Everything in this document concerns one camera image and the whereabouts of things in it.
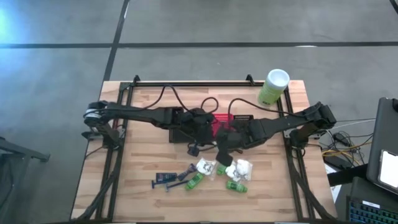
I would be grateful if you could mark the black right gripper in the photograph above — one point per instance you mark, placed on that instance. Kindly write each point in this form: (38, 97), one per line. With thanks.
(242, 135)

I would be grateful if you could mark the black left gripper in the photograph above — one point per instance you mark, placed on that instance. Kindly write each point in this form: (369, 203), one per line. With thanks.
(199, 124)

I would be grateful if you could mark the clear vanity pack bag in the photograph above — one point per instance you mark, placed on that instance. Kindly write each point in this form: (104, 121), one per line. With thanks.
(206, 167)
(244, 168)
(231, 171)

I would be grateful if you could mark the blue disposable razor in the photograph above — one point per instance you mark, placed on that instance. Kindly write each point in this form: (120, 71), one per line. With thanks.
(175, 185)
(155, 184)

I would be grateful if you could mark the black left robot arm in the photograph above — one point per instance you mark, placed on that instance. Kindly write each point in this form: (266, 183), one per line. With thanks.
(140, 113)

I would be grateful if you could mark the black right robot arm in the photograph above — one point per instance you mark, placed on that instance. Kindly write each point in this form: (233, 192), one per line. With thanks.
(289, 121)

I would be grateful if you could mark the green shampoo bottle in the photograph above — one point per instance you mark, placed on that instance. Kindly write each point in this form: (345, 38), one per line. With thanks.
(194, 181)
(221, 170)
(236, 186)

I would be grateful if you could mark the large black plastic basket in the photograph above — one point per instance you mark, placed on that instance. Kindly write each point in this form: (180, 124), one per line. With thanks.
(177, 137)

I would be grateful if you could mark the red plastic basket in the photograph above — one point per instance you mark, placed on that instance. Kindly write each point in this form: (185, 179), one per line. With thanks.
(222, 118)

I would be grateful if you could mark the small black plastic basket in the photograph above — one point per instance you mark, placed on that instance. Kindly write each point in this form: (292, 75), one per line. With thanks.
(244, 117)

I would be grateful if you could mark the green wipes canister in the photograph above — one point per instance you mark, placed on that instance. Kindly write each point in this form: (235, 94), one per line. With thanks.
(273, 87)

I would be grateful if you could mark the white paper sheet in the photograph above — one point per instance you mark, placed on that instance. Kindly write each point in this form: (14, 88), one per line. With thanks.
(334, 189)

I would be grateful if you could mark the black power adapter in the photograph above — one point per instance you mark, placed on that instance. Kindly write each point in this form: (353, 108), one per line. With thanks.
(341, 138)

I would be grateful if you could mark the black flat bar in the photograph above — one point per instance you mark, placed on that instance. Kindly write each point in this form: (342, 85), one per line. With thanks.
(345, 175)

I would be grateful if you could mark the backlit black keyboard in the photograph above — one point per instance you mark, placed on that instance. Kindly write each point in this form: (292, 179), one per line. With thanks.
(370, 214)

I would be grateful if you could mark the dark grey laptop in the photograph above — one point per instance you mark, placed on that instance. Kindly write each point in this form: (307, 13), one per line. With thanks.
(382, 130)

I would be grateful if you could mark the black floor stand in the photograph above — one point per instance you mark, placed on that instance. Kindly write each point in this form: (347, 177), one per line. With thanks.
(18, 152)

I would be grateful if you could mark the black table frame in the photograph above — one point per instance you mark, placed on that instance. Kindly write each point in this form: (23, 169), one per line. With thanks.
(199, 84)

